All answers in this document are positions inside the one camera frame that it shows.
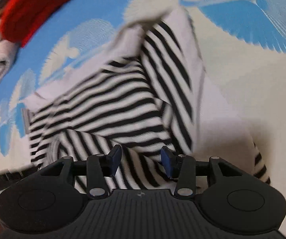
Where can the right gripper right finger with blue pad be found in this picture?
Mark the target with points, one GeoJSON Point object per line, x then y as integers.
{"type": "Point", "coordinates": [181, 168]}

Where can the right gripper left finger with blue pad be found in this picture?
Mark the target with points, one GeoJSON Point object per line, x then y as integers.
{"type": "Point", "coordinates": [97, 168]}

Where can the black white striped hooded shirt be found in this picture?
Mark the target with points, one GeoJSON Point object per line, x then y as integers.
{"type": "Point", "coordinates": [146, 90]}

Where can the blue white patterned bedsheet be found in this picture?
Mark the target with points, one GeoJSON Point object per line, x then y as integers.
{"type": "Point", "coordinates": [242, 46]}

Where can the red folded blanket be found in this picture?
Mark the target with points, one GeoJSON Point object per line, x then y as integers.
{"type": "Point", "coordinates": [22, 18]}

